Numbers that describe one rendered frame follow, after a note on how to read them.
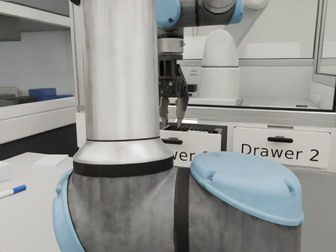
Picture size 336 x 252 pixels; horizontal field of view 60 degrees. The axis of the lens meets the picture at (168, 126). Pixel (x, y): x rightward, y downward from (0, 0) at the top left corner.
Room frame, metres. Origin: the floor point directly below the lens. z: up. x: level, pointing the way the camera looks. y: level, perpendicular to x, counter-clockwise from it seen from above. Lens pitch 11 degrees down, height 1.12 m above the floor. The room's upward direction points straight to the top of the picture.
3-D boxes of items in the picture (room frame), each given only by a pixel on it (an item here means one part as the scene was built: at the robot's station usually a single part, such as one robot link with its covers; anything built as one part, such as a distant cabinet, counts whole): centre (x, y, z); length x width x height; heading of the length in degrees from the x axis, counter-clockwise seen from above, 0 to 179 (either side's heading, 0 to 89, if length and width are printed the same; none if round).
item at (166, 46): (0.85, -0.01, 1.18); 0.08 x 0.08 x 0.05
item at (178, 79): (0.85, 0.00, 1.10); 0.09 x 0.08 x 0.12; 161
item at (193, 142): (0.89, -0.02, 0.87); 0.29 x 0.02 x 0.11; 71
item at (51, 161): (1.08, 0.45, 0.77); 0.13 x 0.09 x 0.02; 178
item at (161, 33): (0.85, -0.01, 1.26); 0.09 x 0.08 x 0.11; 173
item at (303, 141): (0.91, -0.36, 0.87); 0.29 x 0.02 x 0.11; 71
